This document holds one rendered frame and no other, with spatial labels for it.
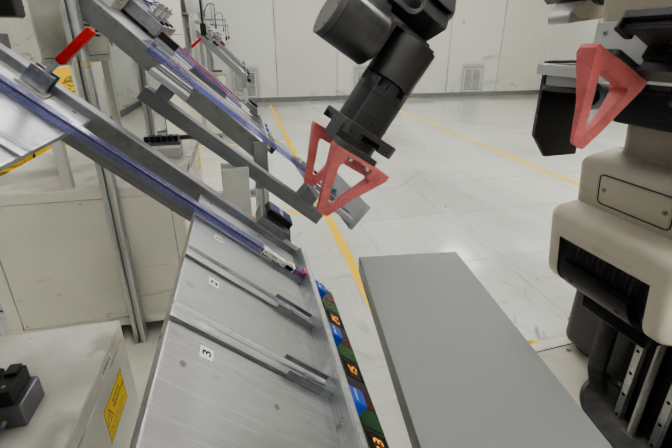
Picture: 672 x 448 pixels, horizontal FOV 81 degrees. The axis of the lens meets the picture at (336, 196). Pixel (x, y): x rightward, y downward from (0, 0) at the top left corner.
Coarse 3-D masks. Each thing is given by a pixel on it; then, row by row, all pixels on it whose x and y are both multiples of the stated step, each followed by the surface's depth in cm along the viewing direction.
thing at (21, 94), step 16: (0, 80) 44; (16, 96) 45; (32, 96) 46; (48, 112) 46; (64, 128) 47; (80, 128) 48; (96, 144) 49; (128, 160) 50; (144, 176) 51; (176, 192) 53; (192, 208) 54; (224, 224) 56; (240, 240) 58; (256, 240) 59
